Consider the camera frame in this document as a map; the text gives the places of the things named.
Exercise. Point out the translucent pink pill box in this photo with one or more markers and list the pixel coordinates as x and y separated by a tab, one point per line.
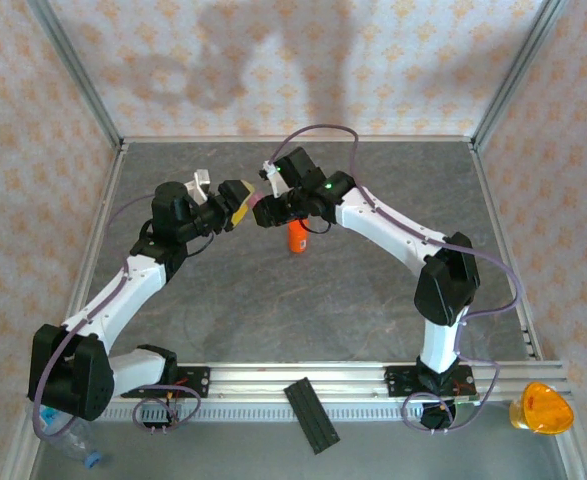
256	199

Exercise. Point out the orange pill bottle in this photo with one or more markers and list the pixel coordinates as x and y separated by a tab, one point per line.
298	242

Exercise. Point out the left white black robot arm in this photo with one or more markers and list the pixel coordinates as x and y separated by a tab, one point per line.
123	290

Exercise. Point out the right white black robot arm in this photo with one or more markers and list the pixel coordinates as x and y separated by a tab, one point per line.
388	225

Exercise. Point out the black aluminium extrusion piece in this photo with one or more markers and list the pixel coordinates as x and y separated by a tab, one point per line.
313	417

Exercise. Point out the clear plastic water bottle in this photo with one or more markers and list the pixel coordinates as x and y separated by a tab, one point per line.
75	440

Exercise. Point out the black controller box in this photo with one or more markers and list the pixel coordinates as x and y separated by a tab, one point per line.
438	417

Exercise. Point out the orange translucent plastic cup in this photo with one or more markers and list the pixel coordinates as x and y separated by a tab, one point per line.
543	407

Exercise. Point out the aluminium frame cross bar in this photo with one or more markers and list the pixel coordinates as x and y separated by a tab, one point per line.
223	139

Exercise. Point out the aluminium frame post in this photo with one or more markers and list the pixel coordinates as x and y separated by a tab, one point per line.
83	80
512	80

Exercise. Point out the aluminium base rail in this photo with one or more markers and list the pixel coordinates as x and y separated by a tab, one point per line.
273	382

